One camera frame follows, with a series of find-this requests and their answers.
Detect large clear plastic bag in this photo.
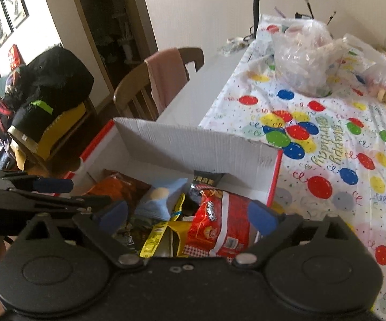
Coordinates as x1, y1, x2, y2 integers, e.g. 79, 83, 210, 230
270, 18, 350, 96

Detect orange brown snack packet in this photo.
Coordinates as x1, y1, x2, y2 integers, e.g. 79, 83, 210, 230
82, 170, 151, 215

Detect small grey desk item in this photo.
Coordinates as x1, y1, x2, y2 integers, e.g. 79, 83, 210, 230
218, 35, 255, 56

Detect yellow seat cushion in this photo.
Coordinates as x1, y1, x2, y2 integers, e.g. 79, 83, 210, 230
9, 102, 86, 161

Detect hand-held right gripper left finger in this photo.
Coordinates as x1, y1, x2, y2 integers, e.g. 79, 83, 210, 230
19, 201, 145, 270

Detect red and white cardboard box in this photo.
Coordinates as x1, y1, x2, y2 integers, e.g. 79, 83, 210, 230
66, 117, 284, 215

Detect large black framed picture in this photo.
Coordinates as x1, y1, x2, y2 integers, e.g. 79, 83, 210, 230
0, 0, 29, 29

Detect wooden chair with round back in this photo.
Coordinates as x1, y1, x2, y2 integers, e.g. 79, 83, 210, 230
113, 47, 205, 121

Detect black jacket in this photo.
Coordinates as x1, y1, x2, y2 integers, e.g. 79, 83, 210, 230
2, 46, 95, 144

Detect plain yellow snack packet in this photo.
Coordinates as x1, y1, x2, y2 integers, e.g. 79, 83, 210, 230
166, 221, 197, 258

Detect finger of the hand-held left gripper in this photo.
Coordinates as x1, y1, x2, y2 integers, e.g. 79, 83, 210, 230
0, 170, 75, 194
9, 188, 113, 214

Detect pink cloth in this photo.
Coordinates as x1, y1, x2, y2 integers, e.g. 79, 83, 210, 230
145, 48, 190, 116

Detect dark open closet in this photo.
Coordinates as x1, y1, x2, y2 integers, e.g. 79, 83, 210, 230
66, 0, 158, 71

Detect red and black backpack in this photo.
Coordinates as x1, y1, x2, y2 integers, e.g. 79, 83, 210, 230
0, 98, 16, 141

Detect balloon print tablecloth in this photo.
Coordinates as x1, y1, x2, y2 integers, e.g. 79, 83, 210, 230
198, 13, 386, 321

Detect light blue snack packet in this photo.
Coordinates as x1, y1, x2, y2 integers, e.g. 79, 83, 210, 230
134, 178, 188, 221

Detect red printed box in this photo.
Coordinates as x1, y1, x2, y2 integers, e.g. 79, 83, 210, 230
8, 44, 23, 69

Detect black snack packet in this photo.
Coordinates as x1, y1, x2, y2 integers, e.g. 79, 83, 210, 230
189, 170, 227, 204

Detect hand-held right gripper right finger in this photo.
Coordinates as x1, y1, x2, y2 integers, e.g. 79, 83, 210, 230
232, 200, 359, 268

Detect yellow cartoon snack packet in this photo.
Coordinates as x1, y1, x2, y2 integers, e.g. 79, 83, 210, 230
140, 192, 186, 258

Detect red snack bag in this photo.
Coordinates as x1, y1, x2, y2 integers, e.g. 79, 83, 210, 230
184, 189, 270, 258

